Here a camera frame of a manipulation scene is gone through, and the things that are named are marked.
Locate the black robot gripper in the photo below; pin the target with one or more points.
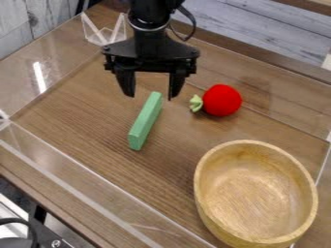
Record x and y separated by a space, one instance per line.
149 52

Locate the green rectangular block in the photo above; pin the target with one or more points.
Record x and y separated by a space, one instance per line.
144 121

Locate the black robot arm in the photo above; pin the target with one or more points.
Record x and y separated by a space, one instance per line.
149 16

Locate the brown wooden bowl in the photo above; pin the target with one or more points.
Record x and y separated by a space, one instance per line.
255 195

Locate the red plush strawberry toy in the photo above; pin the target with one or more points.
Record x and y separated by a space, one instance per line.
220 101

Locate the clear acrylic corner bracket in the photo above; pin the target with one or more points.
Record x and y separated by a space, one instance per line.
104 36

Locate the clear acrylic wall panel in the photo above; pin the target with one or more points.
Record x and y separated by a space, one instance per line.
107 215

